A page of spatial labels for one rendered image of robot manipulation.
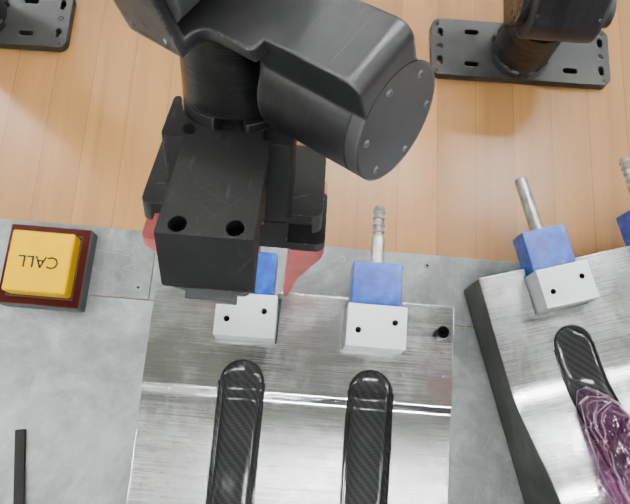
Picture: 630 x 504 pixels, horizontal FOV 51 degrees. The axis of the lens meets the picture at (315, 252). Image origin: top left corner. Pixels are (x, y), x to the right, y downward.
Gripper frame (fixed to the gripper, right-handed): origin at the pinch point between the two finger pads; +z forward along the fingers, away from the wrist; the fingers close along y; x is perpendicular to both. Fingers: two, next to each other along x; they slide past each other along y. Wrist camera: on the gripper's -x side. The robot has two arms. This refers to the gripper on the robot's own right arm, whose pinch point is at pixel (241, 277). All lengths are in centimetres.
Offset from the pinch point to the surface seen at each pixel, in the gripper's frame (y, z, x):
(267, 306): 1.5, 8.0, 4.2
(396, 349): 12.3, 9.4, 1.9
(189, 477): -3.6, 17.8, -6.3
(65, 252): -18.5, 12.5, 12.5
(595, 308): 31.6, 11.8, 10.3
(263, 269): 0.8, 7.5, 7.8
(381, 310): 10.9, 7.8, 4.6
